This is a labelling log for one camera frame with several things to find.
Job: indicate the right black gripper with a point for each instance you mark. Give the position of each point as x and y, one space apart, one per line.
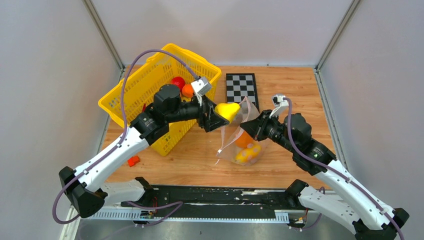
256 128

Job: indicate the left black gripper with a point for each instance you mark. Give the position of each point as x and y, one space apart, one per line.
212 121

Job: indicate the orange tangerine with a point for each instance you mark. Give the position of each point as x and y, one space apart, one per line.
244 141
188 91

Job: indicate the yellow lemon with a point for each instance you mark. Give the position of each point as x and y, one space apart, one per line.
227 110

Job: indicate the clear zip top bag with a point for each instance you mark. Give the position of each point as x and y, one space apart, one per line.
231 132

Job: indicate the yellow orange mango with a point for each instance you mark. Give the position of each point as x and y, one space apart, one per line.
248 155

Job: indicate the yellow plastic basket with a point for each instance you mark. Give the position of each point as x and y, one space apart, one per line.
125 101

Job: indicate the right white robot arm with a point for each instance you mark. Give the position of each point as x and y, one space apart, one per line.
359 211

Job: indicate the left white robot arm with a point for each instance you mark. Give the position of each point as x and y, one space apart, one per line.
84 186

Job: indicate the black white checkerboard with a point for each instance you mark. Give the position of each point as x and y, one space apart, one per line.
241 85

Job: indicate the red apple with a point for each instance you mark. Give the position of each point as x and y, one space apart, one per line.
179 82

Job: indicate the small orange item on table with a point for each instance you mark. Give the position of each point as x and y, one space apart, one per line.
133 161

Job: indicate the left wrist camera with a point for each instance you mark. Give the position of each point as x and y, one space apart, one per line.
201 87

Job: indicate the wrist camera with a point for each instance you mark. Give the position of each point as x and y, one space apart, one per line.
280 105
201 87

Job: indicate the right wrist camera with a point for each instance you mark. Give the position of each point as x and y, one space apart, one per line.
280 105

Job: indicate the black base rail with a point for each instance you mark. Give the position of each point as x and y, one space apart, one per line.
210 205

